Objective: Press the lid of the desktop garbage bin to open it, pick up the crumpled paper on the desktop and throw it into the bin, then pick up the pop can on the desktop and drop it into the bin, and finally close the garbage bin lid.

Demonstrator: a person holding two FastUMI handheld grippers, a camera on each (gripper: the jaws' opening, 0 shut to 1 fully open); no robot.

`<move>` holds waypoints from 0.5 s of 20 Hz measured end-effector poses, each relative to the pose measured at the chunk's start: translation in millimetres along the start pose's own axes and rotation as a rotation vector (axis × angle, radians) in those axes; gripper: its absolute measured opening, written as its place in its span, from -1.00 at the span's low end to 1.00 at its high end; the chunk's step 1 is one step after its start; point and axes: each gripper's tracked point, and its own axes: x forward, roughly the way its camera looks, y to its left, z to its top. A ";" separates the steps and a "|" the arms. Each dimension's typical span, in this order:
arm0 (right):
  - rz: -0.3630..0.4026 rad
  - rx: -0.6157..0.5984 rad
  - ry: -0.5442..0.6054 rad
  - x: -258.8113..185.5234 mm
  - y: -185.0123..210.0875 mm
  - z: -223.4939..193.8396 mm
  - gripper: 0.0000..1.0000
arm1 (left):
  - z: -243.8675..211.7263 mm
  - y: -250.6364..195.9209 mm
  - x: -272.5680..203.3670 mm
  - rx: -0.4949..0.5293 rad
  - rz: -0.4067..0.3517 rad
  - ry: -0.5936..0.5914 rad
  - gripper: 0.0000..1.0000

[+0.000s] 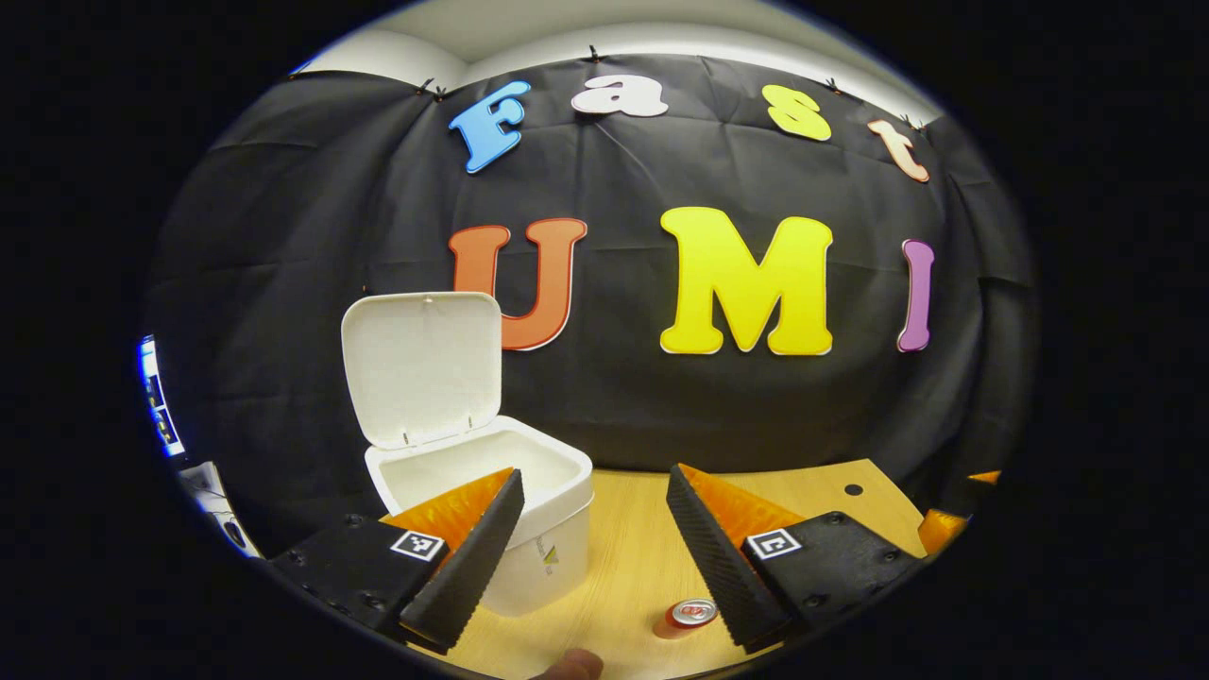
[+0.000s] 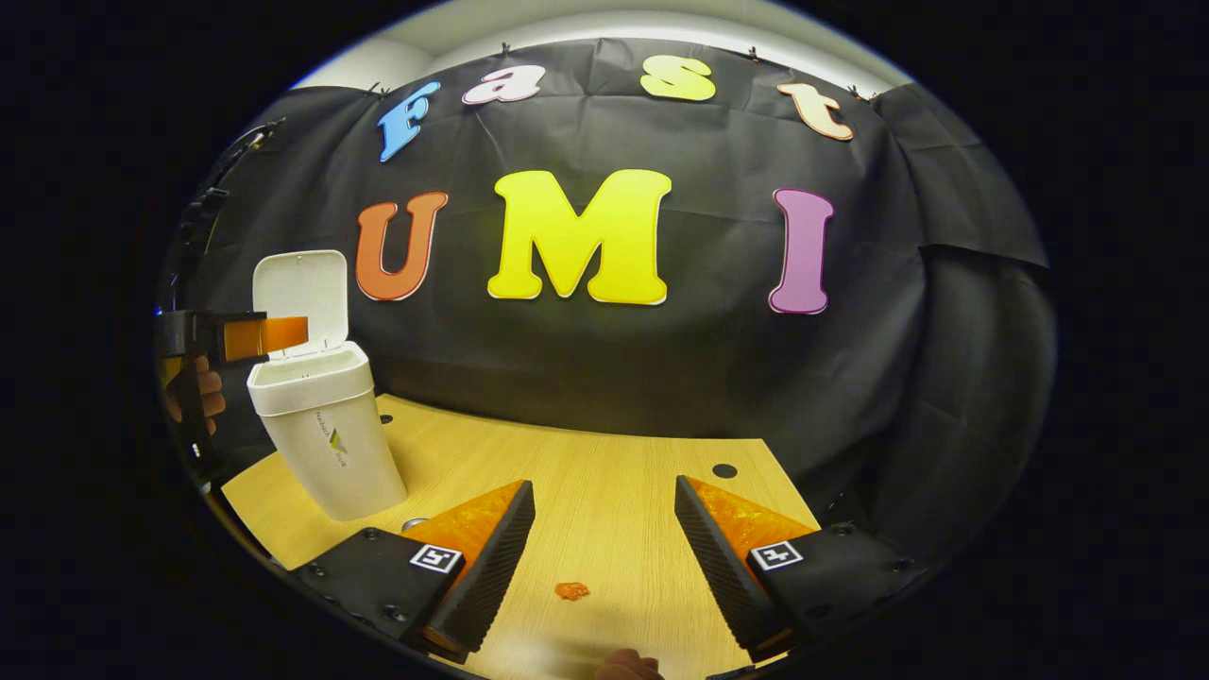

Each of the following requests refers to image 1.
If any white computer desk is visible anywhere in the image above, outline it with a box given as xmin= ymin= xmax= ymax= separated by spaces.
xmin=178 ymin=460 xmax=261 ymax=558

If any wooden desktop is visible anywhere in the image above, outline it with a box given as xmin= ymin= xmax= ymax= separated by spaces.
xmin=406 ymin=458 xmax=931 ymax=680

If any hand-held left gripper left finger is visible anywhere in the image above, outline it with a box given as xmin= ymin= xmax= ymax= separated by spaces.
xmin=269 ymin=467 xmax=526 ymax=655

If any white desktop garbage bin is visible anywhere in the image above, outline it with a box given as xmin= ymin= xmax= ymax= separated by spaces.
xmin=340 ymin=291 xmax=596 ymax=619

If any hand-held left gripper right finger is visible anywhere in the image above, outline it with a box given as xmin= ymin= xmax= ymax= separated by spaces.
xmin=666 ymin=463 xmax=927 ymax=655

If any computer monitor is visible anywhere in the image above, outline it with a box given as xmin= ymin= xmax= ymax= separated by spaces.
xmin=138 ymin=335 xmax=187 ymax=461

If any black backdrop cloth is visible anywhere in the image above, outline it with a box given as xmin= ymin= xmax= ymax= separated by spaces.
xmin=142 ymin=52 xmax=1040 ymax=558

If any red pop can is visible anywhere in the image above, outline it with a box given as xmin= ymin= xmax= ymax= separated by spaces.
xmin=652 ymin=598 xmax=721 ymax=640

